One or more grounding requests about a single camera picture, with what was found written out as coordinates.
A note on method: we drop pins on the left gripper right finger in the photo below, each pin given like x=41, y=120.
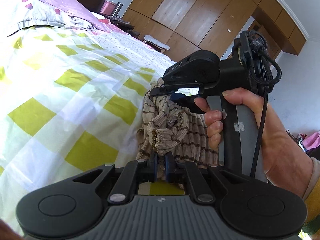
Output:
x=188, y=174

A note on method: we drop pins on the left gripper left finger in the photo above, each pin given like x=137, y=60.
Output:
x=129, y=178

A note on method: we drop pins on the beige brown striped sweater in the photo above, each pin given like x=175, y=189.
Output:
x=168, y=127

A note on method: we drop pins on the small wooden stool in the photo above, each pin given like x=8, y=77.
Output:
x=155, y=44

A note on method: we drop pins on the white floral bed cover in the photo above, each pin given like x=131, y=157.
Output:
x=118, y=42

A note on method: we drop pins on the wooden wardrobe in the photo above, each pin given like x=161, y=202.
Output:
x=189, y=25

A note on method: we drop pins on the dark bedside table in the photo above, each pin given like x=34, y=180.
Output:
x=123, y=25

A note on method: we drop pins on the yellow checkered bed sheet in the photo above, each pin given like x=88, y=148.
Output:
x=67, y=106

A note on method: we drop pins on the pink bed quilt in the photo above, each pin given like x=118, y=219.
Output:
x=110, y=27

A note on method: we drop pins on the steel thermos cup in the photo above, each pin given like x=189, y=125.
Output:
x=117, y=9

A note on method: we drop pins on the pink storage box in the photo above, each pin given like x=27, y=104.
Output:
x=108, y=8

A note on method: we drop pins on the grey patterned pillow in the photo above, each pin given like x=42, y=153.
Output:
x=20, y=14

